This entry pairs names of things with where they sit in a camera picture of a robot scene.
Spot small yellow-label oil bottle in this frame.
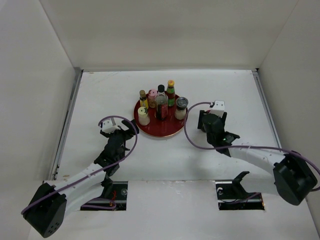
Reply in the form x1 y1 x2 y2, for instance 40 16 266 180
139 90 149 109

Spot yellow-lid spice shaker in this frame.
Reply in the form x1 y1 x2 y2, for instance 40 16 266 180
137 106 150 126

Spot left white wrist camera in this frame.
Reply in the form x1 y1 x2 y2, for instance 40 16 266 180
99 118 120 135

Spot pink-lid spice shaker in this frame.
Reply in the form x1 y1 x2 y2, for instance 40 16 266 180
147 89 158 109

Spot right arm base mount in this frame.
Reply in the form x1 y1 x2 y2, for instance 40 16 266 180
215 171 265 211

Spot green-label sauce bottle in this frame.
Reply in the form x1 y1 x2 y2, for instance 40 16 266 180
166 80 176 107

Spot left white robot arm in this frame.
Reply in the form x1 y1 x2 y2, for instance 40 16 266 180
21 115 139 238

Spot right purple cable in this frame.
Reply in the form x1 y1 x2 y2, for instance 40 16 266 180
184 101 320 203

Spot grey-lid pepper grinder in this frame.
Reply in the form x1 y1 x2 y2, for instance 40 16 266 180
174 97 189 120

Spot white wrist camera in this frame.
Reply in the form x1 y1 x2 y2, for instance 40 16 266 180
209 100 225 118
99 118 120 135

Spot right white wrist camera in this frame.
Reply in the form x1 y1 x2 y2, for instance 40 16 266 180
209 100 225 118

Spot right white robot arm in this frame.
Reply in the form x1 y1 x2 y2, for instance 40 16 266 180
197 110 318 206

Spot round red lacquer tray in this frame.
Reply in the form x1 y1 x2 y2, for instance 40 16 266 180
133 94 184 138

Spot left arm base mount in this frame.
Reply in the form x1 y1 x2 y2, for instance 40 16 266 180
80 181 129 211

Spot dark soy sauce bottle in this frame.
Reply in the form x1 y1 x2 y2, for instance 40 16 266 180
155 84 168 120

